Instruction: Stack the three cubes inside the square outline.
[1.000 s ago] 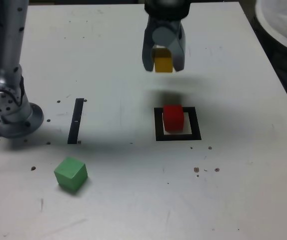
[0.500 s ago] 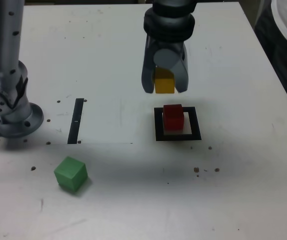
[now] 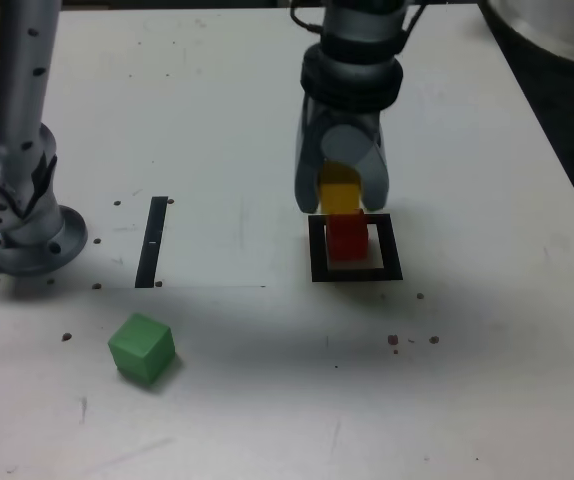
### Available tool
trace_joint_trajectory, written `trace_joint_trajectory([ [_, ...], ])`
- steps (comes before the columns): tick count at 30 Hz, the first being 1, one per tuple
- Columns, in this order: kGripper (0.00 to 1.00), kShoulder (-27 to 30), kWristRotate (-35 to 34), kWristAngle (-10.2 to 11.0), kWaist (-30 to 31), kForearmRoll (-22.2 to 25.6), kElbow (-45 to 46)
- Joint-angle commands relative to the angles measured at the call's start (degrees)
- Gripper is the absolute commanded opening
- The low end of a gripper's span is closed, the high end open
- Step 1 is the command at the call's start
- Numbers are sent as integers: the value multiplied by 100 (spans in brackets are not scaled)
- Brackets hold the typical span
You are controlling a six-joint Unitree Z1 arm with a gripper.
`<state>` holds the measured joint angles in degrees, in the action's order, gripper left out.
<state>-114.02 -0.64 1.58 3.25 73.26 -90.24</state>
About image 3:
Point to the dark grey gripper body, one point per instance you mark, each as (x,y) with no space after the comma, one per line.
(347,118)

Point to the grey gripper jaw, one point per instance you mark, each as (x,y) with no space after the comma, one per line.
(377,180)
(307,175)

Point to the yellow cube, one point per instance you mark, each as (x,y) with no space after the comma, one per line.
(339,197)

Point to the red cube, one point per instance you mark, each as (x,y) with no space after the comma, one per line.
(347,240)

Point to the green cube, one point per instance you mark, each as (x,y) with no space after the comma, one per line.
(139,347)

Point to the black tape square outline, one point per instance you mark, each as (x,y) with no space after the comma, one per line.
(317,270)

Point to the black tape strip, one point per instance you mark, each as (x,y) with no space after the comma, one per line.
(149,250)

